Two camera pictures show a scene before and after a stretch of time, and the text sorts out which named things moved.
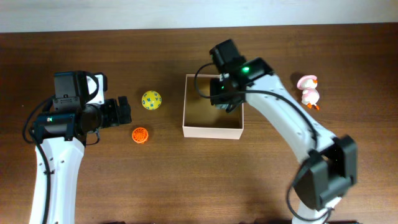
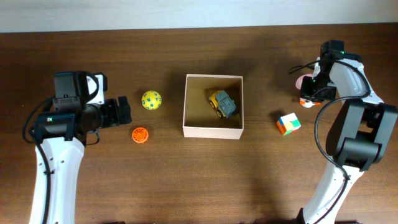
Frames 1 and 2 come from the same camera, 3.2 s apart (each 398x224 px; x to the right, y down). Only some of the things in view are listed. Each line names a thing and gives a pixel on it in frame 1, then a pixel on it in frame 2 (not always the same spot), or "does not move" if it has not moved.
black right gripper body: x=219 y=93 to x=318 y=90
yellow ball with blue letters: x=152 y=100 does not move
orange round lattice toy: x=140 y=135 does not move
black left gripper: x=117 y=119 does not move
